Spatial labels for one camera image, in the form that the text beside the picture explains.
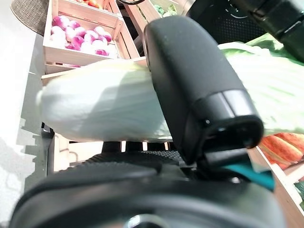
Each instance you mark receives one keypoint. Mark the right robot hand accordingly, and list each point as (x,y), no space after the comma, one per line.
(118,194)

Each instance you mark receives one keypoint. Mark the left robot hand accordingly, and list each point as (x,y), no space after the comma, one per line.
(228,23)

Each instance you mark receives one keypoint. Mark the napa cabbage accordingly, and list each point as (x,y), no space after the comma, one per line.
(95,102)

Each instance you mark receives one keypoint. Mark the wooden crate with red vegetables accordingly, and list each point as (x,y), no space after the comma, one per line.
(99,10)

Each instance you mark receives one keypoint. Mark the woven wicker basket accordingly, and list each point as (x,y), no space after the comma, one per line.
(28,14)

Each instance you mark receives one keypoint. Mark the dark green leafy vegetable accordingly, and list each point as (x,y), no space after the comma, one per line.
(159,9)

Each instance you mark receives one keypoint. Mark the purple white turnip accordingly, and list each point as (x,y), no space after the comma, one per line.
(71,46)
(99,30)
(77,40)
(69,33)
(102,52)
(89,35)
(79,31)
(57,30)
(59,21)
(86,47)
(97,44)
(107,37)
(74,24)

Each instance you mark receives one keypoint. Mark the orange ribbed pumpkin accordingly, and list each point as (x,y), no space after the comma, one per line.
(282,147)

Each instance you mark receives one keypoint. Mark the red round vegetable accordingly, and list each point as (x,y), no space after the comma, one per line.
(93,3)

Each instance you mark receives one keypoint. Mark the wooden pumpkin crate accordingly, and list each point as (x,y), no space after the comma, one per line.
(282,180)

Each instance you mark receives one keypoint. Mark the dark green broccoli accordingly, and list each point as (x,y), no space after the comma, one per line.
(299,190)

